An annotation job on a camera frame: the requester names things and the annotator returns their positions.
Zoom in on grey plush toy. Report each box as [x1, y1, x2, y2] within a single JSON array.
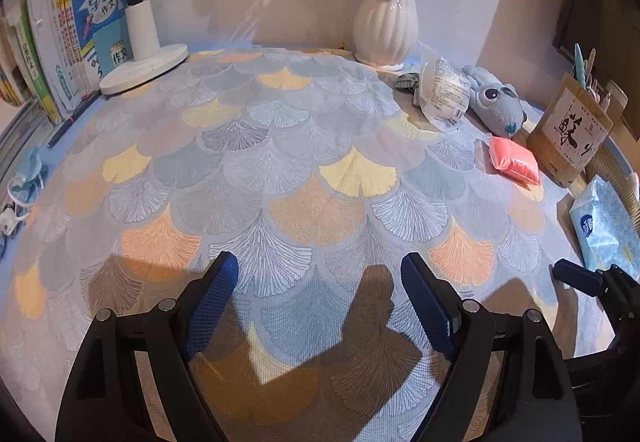
[[461, 65, 528, 139]]

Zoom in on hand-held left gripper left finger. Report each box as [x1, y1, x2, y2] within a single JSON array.
[[55, 251, 240, 442]]

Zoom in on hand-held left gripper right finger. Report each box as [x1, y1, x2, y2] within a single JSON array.
[[400, 252, 583, 442]]

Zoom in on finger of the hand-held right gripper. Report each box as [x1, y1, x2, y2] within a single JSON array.
[[552, 258, 604, 298]]

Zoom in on fan-patterned round table mat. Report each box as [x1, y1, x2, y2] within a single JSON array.
[[0, 46, 621, 442]]

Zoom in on blue patterned tissue pack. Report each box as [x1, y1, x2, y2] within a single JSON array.
[[569, 174, 640, 280]]

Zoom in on grey checked cloth bow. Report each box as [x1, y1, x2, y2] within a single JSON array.
[[395, 70, 426, 106]]

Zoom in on pink clay pack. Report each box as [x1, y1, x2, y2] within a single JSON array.
[[480, 134, 543, 187]]

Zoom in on wooden comb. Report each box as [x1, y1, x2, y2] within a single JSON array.
[[592, 142, 640, 227]]

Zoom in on pale blue pen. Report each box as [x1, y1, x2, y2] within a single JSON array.
[[574, 43, 589, 87]]

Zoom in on black pen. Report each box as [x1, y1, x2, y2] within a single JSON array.
[[47, 90, 101, 150]]

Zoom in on stack of flat books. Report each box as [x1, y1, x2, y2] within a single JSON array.
[[0, 99, 56, 183]]

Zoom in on white desk lamp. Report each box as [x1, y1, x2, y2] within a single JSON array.
[[99, 0, 190, 96]]

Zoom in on bamboo pen holder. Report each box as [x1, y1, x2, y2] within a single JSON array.
[[525, 72, 615, 189]]

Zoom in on blue face mask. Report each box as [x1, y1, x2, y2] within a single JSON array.
[[7, 145, 48, 207]]

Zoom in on small beige box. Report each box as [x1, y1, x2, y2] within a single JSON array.
[[602, 80, 628, 123]]

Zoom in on clear plastic packet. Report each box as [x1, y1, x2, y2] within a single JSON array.
[[411, 43, 478, 133]]

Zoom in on row of upright books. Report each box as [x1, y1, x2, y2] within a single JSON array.
[[0, 0, 132, 125]]

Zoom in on white ribbed vase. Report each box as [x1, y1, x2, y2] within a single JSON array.
[[352, 0, 426, 71]]

